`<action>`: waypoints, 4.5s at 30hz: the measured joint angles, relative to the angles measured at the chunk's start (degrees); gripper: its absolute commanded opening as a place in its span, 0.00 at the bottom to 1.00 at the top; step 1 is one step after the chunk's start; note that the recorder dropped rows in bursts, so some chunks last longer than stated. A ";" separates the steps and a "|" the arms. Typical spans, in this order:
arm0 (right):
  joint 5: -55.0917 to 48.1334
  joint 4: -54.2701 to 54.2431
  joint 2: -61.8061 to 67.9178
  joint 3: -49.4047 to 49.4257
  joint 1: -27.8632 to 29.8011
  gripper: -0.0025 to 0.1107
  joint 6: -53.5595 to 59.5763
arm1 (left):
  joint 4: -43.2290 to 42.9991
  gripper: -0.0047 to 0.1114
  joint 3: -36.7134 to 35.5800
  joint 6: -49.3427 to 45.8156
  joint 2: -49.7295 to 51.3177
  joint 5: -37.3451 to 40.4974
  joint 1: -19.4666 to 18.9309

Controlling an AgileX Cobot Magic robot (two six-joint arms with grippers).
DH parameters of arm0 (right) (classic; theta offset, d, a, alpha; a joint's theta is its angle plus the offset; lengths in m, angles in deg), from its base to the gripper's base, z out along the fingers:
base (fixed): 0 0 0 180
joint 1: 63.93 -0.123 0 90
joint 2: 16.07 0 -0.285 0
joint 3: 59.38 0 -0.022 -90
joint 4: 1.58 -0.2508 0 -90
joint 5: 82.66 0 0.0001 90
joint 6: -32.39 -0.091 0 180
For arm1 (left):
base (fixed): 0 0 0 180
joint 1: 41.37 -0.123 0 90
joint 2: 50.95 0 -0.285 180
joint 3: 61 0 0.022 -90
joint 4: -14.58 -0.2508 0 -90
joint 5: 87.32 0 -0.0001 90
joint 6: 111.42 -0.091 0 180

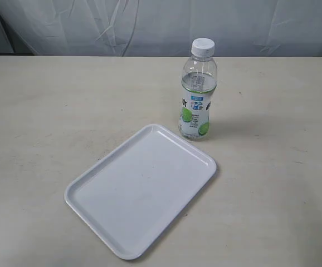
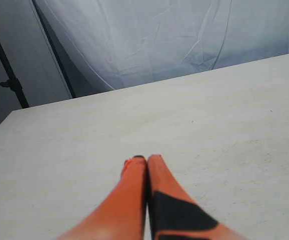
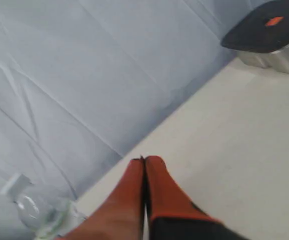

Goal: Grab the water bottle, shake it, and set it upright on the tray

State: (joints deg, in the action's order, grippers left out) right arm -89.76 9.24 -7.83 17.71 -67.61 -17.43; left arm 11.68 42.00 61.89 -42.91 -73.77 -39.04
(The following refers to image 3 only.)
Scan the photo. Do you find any clear plastic bottle white cap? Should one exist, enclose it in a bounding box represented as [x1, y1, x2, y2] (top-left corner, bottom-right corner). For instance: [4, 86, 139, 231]
[0, 173, 87, 240]

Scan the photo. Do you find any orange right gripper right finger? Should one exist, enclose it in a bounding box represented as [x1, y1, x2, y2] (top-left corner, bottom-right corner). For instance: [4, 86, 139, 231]
[144, 156, 244, 240]

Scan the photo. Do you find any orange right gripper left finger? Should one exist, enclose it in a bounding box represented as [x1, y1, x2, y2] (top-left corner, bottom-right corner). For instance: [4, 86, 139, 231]
[61, 158, 145, 240]

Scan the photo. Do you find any light blue backdrop cloth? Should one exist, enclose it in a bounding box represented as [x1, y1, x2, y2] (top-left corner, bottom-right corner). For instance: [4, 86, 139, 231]
[0, 0, 261, 240]

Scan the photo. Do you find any steel container with black lid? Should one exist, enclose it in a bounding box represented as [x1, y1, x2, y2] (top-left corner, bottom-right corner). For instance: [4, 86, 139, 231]
[221, 0, 289, 74]

